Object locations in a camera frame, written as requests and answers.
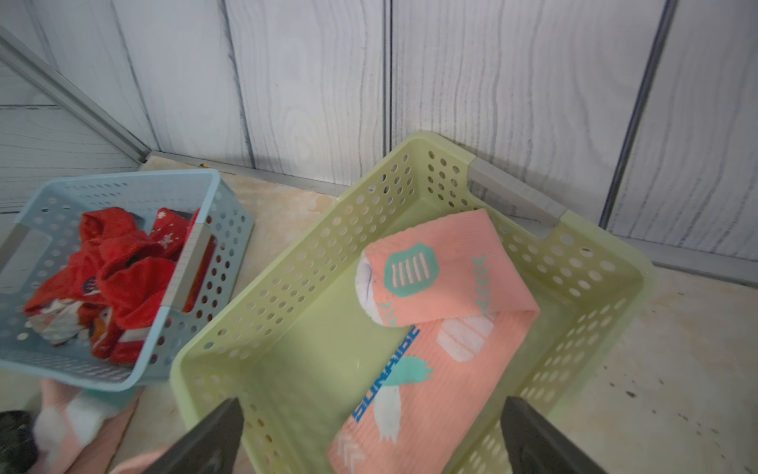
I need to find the pink sock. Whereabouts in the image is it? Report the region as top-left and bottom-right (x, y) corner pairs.
(328, 209), (540, 473)
(29, 378), (175, 473)

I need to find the green plastic basket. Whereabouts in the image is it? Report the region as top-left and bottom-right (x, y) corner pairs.
(170, 132), (655, 473)

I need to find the blue plastic basket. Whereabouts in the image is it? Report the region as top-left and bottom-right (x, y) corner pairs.
(1, 170), (255, 392)

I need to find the left metal frame post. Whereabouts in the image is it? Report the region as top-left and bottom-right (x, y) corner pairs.
(1, 27), (151, 163)

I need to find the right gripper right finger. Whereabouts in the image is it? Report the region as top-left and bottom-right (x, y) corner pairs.
(501, 396), (604, 474)

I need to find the red fluffy sock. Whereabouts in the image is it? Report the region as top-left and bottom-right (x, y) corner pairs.
(24, 207), (197, 365)

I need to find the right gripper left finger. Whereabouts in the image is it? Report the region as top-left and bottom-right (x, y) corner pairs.
(144, 398), (245, 474)

